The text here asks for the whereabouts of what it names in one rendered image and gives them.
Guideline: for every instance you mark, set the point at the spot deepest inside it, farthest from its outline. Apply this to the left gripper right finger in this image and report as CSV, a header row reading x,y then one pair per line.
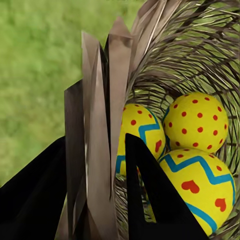
x,y
174,220

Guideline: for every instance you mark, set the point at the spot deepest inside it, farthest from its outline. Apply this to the easter egg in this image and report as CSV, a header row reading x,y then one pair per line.
x,y
195,120
138,120
204,182

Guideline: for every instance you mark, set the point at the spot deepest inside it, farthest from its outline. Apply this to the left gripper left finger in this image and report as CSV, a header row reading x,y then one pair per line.
x,y
31,203

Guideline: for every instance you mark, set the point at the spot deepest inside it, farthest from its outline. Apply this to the wicker basket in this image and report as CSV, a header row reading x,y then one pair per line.
x,y
97,203

